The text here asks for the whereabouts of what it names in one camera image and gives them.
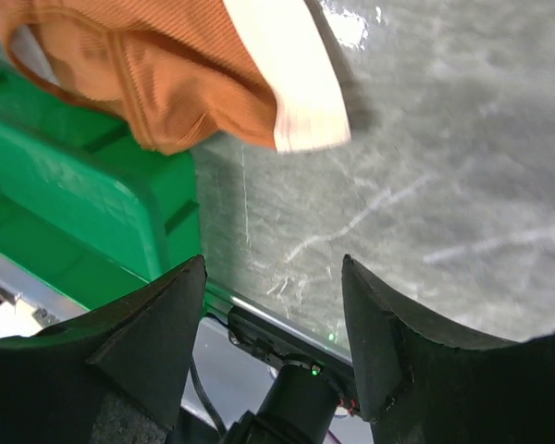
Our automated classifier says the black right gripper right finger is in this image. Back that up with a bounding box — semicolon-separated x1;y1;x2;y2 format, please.
341;256;555;443

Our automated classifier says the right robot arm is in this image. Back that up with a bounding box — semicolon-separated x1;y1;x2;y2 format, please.
0;256;555;443

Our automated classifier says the green plastic tray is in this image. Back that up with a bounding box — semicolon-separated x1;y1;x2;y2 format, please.
0;68;201;310

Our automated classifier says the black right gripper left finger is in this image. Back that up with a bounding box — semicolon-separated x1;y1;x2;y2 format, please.
0;255;206;443

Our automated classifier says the orange underwear with cream waistband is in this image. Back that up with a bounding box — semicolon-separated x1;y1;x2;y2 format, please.
0;1;351;154

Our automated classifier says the aluminium frame rail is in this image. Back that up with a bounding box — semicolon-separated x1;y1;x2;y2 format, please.
0;256;356;443

